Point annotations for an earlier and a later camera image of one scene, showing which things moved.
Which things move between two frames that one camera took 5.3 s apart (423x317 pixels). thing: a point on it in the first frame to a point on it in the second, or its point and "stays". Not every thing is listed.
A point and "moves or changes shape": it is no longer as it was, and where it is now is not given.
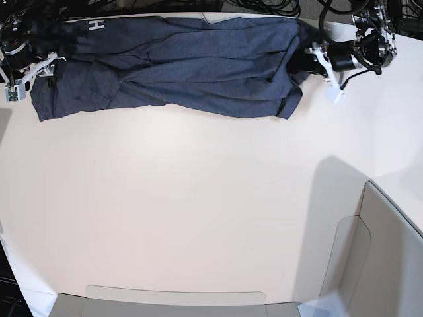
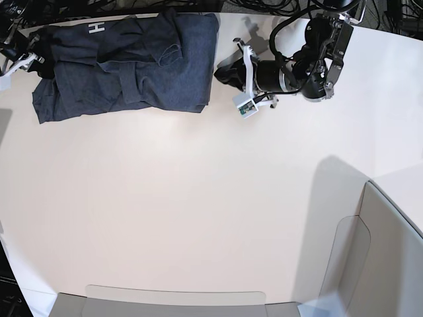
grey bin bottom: (103, 300) stays
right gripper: (334, 56) to (268, 74)
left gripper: (41, 67) to (34, 62)
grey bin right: (376, 264) stays
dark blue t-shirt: (252, 67) moves or changes shape
